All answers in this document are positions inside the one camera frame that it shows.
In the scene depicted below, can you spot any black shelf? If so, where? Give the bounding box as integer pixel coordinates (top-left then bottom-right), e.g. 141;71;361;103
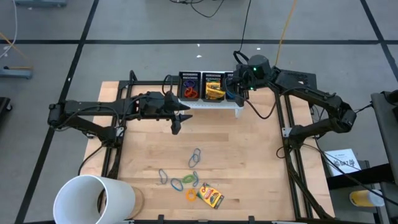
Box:
326;163;398;224

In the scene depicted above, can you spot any round wooden disc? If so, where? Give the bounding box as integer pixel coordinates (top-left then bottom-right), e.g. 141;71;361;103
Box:
126;185;146;220

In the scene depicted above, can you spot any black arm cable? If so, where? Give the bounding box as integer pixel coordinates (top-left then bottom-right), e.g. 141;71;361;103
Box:
161;74;174;98
245;93;277;121

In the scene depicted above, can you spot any white printed paper sheet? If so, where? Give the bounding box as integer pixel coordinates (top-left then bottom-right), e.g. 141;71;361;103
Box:
323;148;363;177

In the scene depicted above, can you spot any yellow and white cup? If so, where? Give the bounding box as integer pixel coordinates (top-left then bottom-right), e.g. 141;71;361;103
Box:
349;189;386;208

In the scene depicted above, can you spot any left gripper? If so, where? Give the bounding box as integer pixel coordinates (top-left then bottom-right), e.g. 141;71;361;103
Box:
164;91;193;136

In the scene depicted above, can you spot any black looped floor cable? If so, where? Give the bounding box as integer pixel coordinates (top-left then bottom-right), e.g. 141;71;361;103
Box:
233;0;253;67

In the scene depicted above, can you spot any large white cylinder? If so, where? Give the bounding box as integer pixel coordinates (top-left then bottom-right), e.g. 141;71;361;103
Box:
52;174;136;224

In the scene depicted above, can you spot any white perforated riser shelf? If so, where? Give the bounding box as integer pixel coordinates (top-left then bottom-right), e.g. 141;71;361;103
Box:
177;98;246;119

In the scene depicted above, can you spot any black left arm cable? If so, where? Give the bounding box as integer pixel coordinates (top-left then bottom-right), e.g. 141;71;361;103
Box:
161;74;174;98

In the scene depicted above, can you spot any black aluminium table frame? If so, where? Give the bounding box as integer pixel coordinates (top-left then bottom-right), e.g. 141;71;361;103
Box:
101;70;335;223

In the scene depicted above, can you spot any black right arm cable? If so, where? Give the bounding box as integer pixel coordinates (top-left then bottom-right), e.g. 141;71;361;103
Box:
245;93;277;121

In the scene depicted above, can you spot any orange spiral coil bracelet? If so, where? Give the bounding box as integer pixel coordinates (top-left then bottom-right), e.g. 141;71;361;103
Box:
184;87;200;99

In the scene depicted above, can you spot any grey cart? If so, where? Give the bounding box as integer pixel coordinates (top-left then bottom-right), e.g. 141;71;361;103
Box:
370;89;398;187

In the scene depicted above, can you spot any black left base cable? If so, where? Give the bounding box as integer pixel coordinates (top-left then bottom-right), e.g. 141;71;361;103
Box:
77;144;105;177

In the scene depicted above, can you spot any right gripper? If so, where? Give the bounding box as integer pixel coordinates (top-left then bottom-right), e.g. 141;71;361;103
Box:
226;70;254;107

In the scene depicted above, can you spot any white floor cable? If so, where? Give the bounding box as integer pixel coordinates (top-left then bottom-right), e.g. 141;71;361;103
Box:
0;0;18;60

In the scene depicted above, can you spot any yellow cable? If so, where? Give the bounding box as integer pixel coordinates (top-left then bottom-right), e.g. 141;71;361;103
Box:
273;0;297;68
0;32;32;63

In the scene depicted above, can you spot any yellow green Crayola crayon box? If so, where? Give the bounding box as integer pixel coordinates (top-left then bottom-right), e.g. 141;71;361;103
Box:
196;182;225;210
205;85;226;101
205;80;222;91

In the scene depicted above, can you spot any yellow spiral coil bracelet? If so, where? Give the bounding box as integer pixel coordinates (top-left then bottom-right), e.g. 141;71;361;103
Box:
185;188;198;202

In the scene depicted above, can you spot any grey metal desk foot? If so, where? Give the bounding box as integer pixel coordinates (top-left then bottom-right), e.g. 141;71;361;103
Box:
14;0;68;7
0;66;34;79

